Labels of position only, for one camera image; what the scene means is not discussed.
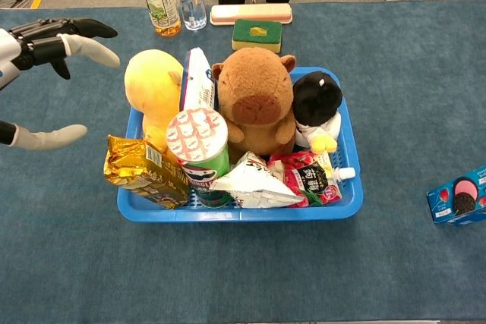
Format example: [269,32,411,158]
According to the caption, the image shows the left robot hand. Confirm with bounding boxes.
[0,17,122,151]

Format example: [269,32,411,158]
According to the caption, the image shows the gold foil snack package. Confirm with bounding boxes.
[103,134,190,210]

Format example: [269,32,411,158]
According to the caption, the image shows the green Pringles can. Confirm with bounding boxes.
[166,107,233,209]

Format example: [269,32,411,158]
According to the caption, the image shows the blue Oreo cookie box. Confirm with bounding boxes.
[425,165,486,226]

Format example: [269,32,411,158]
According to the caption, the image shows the blue plastic basket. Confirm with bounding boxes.
[116,65,365,224]

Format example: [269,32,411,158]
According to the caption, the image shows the yellow duck plush toy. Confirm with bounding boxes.
[124,49,185,154]

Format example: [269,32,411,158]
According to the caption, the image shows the white blue snack bag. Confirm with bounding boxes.
[178,47,217,112]

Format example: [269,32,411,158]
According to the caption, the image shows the green yellow sponge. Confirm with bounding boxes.
[231,18,283,54]

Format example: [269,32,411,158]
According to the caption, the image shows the pink beige plastic case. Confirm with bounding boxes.
[209,3,294,27]

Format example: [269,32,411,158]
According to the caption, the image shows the brown capybara plush toy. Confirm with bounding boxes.
[211,46,297,158]

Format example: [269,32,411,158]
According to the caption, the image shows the white triangular snack packet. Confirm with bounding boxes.
[208,151,305,209]

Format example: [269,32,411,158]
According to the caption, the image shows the black white penguin plush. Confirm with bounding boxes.
[292,71,344,153]

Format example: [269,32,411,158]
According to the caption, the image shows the red grape jelly pouch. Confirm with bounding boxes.
[267,150,357,208]

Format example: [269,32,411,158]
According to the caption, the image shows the blue felt table cover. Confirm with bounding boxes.
[0,0,486,323]

